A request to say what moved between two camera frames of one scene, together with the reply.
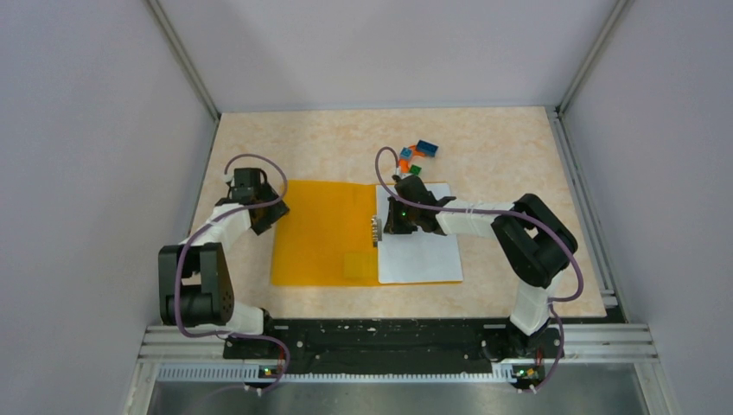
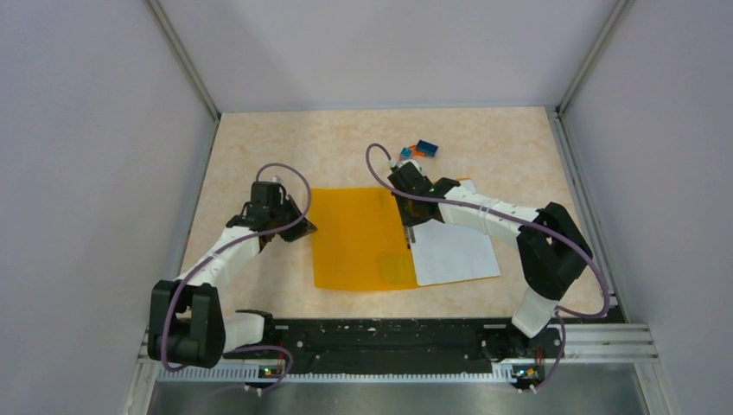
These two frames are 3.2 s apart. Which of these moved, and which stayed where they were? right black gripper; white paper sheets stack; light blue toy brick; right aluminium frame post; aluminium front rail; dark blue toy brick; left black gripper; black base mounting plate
Moved: white paper sheets stack; right black gripper; left black gripper
Stayed: aluminium front rail; right aluminium frame post; dark blue toy brick; light blue toy brick; black base mounting plate
